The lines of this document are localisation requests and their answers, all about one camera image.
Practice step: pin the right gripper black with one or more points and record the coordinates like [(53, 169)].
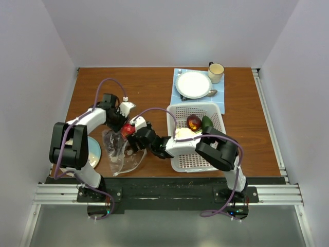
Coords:
[(132, 139)]

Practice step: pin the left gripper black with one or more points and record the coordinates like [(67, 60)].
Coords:
[(117, 128)]

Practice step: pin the fake red apple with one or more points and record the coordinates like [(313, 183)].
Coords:
[(127, 130)]

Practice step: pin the clear zip top bag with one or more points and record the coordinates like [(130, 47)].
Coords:
[(125, 160)]

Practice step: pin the fake white cauliflower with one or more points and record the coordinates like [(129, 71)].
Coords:
[(183, 133)]

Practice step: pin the fake dark red fruit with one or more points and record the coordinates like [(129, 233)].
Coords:
[(194, 123)]

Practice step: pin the fake green pepper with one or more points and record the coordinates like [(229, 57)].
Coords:
[(206, 122)]

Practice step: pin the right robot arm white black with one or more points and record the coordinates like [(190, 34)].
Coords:
[(220, 150)]

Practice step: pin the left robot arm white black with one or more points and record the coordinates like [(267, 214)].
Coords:
[(69, 149)]

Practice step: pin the blue beige ceramic plate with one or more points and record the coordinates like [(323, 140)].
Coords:
[(94, 152)]

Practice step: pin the white perforated plastic basket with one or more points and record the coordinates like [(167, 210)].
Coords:
[(177, 116)]

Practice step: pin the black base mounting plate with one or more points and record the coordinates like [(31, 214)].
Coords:
[(167, 193)]

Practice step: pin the white paper plate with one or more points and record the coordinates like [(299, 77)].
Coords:
[(193, 85)]

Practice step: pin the metal spoon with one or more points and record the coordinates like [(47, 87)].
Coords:
[(212, 93)]

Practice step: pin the cream enamel mug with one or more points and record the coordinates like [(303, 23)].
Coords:
[(215, 72)]

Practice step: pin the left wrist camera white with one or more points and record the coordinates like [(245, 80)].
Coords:
[(125, 108)]

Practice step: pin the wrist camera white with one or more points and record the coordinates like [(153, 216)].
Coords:
[(125, 108), (138, 122)]

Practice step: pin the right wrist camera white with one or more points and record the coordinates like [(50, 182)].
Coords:
[(138, 122)]

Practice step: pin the aluminium frame rail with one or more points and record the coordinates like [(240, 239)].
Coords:
[(60, 194)]

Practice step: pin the right side aluminium rail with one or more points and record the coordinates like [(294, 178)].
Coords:
[(269, 123)]

